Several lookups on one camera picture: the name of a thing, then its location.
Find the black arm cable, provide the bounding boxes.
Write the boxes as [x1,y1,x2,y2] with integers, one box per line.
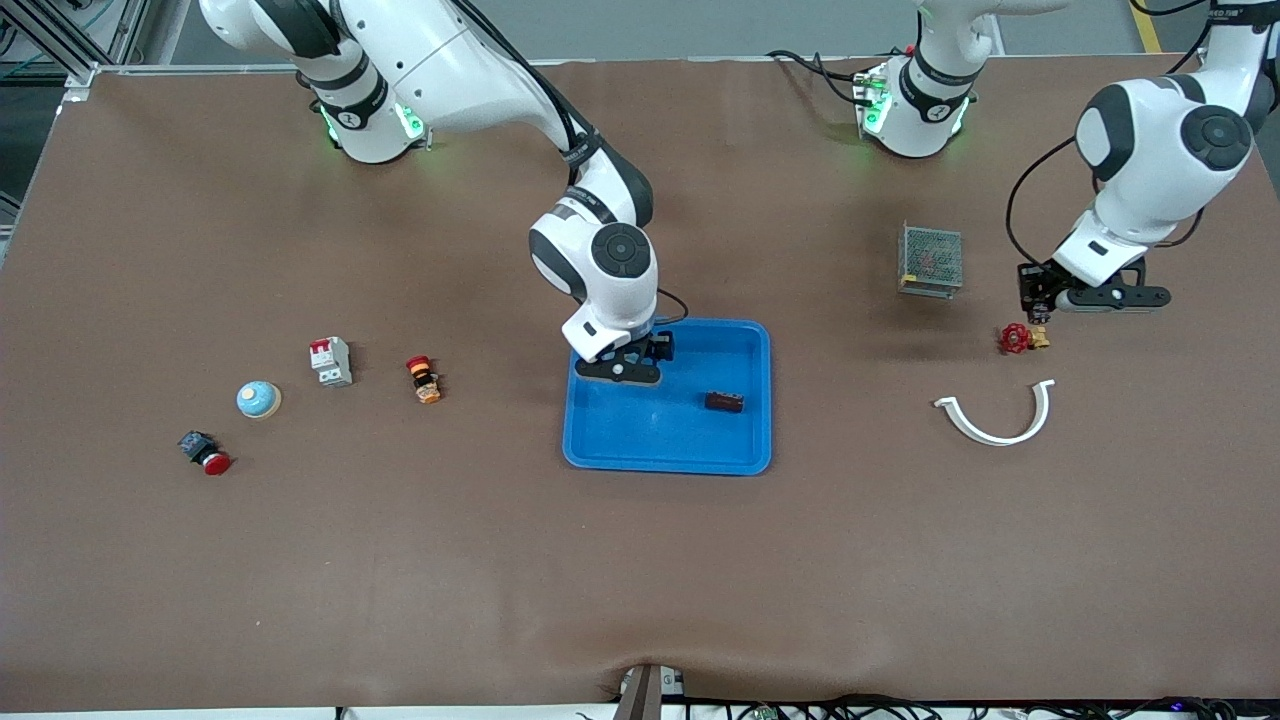
[455,0,691,326]
[1005,135,1081,269]

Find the blue plastic tray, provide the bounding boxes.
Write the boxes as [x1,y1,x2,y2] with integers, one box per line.
[562,316,773,476]

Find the black table edge cables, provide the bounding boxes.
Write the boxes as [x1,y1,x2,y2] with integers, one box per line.
[690,695,1280,720]

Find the red mushroom push button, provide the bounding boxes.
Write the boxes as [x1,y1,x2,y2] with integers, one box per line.
[178,430,233,476]

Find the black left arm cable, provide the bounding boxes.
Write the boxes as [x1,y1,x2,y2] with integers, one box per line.
[1005,135,1081,269]

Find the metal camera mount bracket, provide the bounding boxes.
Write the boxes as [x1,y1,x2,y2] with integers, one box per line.
[615,663,686,720]

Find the white curved plastic clamp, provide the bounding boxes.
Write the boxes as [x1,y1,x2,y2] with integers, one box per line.
[933,378,1057,447]

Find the brown table cover mat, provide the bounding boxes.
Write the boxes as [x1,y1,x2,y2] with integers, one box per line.
[0,55,1280,713]

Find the white red circuit breaker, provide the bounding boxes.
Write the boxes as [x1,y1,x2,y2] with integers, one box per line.
[309,337,354,388]

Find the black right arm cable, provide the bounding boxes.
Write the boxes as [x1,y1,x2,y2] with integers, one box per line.
[455,0,691,326]

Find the metal mesh power supply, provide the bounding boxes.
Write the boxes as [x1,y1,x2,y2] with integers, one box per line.
[897,223,964,299]

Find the blue dome call bell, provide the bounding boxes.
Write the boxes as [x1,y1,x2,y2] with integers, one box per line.
[236,381,283,421]

